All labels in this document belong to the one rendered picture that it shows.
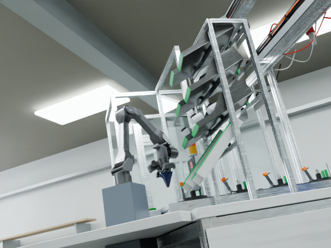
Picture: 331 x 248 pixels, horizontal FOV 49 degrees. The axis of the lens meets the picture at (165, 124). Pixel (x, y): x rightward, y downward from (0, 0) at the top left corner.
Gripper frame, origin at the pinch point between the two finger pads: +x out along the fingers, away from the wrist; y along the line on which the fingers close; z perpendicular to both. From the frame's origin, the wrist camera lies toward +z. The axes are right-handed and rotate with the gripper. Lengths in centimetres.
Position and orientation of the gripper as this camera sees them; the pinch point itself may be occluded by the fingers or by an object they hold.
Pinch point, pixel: (166, 180)
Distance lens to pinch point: 181.5
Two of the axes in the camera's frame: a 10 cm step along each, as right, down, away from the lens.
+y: 2.3, -3.7, -9.0
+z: -9.6, 0.8, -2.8
